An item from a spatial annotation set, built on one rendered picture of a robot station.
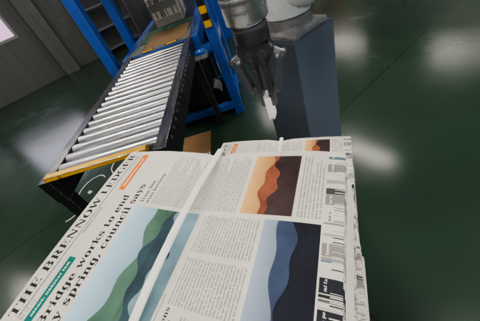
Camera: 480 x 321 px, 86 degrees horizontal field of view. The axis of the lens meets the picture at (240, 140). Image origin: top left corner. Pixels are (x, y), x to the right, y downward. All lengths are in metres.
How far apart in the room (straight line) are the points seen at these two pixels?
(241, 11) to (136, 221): 0.39
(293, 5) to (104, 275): 0.79
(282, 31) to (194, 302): 0.78
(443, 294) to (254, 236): 1.20
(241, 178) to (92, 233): 0.22
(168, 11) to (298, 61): 2.19
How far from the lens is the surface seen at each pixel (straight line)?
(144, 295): 0.31
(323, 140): 0.72
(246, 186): 0.34
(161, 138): 1.04
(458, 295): 1.45
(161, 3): 2.92
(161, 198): 0.39
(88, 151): 1.28
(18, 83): 7.23
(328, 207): 0.30
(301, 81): 0.90
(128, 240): 0.38
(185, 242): 0.33
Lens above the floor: 1.31
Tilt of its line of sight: 38 degrees down
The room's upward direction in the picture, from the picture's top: 22 degrees counter-clockwise
